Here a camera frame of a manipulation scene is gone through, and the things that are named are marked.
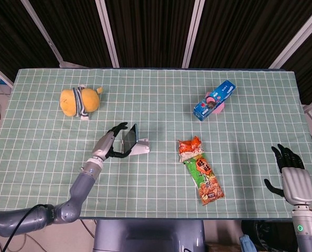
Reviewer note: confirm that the blue white striped scarf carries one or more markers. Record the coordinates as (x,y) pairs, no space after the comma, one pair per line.
(79,102)

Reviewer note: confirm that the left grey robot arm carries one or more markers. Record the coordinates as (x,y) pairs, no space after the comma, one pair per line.
(79,189)

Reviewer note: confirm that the grey robot torso base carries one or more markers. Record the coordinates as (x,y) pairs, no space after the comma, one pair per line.
(150,236)

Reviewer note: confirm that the blue cloth item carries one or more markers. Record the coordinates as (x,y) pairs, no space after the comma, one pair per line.
(246,244)

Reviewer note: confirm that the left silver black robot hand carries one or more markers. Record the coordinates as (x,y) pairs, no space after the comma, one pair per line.
(103,145)

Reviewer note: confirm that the yellow plush toy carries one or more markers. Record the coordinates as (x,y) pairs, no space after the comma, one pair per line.
(90,101)

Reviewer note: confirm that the white folding phone stand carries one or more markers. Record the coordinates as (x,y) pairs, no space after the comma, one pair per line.
(142,149)

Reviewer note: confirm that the green orange snack bag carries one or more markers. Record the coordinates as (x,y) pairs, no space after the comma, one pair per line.
(195,170)

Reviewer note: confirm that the black smartphone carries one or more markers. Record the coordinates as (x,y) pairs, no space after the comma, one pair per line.
(130,139)

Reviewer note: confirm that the orange snack packet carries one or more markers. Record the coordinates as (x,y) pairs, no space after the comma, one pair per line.
(189,147)

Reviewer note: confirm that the green checked tablecloth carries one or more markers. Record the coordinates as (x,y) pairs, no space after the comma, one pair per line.
(155,183)

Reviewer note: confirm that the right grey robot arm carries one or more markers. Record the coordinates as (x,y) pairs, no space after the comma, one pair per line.
(305,236)

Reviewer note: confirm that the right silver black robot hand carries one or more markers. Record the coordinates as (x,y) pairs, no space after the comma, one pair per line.
(297,183)

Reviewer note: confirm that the blue Oreo cookie box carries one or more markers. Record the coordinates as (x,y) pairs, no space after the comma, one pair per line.
(224,90)

